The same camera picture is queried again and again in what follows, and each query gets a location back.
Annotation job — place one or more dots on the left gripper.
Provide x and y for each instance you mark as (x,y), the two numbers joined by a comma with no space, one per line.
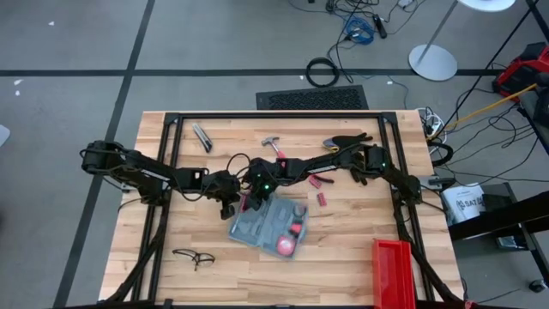
(221,184)

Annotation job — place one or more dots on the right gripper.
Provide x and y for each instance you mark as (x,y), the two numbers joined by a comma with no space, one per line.
(263,178)

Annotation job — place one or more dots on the grey plastic tool case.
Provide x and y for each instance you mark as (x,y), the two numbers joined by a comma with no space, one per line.
(261,232)

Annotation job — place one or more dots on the red tape measure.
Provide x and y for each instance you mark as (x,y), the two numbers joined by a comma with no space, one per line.
(286,246)

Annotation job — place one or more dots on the red bit holder strip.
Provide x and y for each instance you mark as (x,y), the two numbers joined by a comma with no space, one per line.
(321,199)
(315,183)

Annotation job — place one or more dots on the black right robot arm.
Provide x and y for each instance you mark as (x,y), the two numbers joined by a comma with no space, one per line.
(330,163)

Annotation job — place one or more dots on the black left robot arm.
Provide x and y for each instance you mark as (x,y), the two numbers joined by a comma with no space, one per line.
(141,169)

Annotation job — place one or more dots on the black safety glasses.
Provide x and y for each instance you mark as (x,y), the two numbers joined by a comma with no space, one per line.
(193,257)

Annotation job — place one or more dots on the grey utility knife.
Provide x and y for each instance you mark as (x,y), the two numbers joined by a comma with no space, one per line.
(202,138)

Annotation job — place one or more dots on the black floor vent grille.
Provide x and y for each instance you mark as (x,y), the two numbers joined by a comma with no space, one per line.
(313,98)

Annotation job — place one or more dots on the red plastic bin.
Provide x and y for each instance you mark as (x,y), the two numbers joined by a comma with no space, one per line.
(392,274)

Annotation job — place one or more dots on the white power strip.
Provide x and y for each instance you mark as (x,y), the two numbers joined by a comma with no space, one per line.
(433,124)

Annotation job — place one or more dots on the white printed bag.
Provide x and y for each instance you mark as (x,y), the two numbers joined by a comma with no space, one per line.
(461,206)

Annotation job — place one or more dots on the black power strip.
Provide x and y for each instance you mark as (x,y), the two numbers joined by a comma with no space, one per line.
(379,26)

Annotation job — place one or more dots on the white floor lamp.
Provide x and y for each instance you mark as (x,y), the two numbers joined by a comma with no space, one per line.
(433,64)

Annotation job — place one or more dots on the grey floor object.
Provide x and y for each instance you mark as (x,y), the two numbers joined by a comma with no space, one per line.
(3,135)

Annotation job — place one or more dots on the black side cart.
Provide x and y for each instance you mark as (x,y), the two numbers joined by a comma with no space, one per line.
(514,212)

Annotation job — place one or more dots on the thin black pole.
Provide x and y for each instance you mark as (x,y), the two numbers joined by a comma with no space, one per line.
(487,68)

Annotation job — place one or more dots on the black caster wheel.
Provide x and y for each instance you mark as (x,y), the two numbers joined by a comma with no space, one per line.
(537,286)

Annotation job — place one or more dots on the red black machine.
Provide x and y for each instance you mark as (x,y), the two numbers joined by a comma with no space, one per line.
(519,70)

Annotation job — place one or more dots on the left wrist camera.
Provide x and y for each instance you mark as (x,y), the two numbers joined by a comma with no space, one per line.
(227,212)

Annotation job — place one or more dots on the black aluminium table frame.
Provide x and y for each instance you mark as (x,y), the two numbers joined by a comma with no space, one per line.
(279,115)

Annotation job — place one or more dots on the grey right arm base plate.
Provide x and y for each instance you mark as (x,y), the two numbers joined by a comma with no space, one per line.
(424,182)

